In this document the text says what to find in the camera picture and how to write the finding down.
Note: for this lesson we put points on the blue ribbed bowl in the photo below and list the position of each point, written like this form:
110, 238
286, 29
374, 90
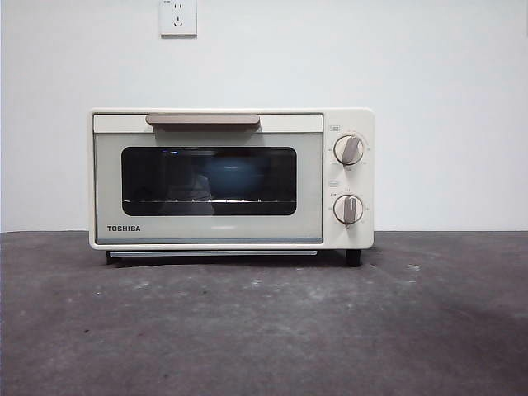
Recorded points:
235, 177

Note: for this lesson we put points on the glass-windowed oven door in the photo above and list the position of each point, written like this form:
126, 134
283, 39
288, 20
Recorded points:
206, 231

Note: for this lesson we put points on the grey oven crumb tray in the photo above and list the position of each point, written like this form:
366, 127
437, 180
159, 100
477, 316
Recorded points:
206, 253

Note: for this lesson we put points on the cream Toshiba toaster oven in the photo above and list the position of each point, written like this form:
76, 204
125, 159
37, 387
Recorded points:
360, 239

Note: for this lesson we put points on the cream timer knob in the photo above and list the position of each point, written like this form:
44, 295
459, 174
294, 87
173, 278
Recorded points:
348, 209

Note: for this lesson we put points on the cream temperature knob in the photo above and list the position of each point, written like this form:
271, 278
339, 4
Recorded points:
349, 150

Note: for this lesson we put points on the white wall socket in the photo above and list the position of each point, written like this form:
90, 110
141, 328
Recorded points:
179, 24

